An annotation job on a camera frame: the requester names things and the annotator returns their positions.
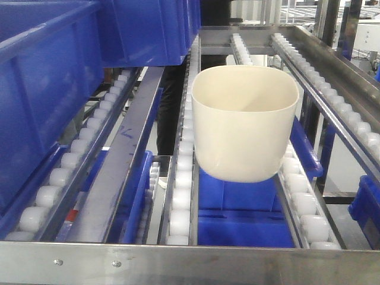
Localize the white plastic bin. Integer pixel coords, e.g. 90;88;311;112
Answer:
192;65;299;182

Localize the blue bin below rollers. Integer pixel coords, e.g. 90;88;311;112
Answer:
197;117;324;247

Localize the blue bin left far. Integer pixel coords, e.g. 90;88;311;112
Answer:
97;0;201;68

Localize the large blue bin left near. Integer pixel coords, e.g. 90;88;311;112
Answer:
0;2;105;208

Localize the blue bin far right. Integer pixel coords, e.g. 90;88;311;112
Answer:
349;175;379;250

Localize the right steel flow rack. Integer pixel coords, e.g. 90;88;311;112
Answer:
0;25;380;285

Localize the middle white roller track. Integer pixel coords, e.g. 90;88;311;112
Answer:
165;42;201;246

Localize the white roller track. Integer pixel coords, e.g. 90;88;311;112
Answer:
1;68;139;241
165;42;201;246

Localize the person in black clothes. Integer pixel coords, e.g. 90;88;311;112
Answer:
156;0;243;188

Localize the right middle roller track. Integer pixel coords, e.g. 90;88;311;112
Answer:
231;32;342;251

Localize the left white roller track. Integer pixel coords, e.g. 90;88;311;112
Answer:
1;68;139;241

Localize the far right roller track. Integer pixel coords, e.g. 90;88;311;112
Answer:
273;33;379;161

